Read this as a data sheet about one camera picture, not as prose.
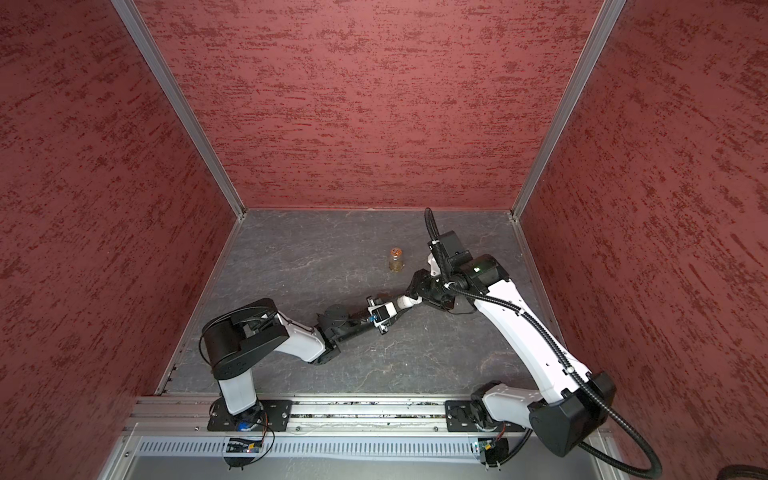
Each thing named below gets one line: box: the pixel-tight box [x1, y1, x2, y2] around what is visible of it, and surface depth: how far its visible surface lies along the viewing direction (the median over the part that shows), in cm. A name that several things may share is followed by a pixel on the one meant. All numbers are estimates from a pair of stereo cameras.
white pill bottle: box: [397, 295, 423, 309], surface depth 75 cm
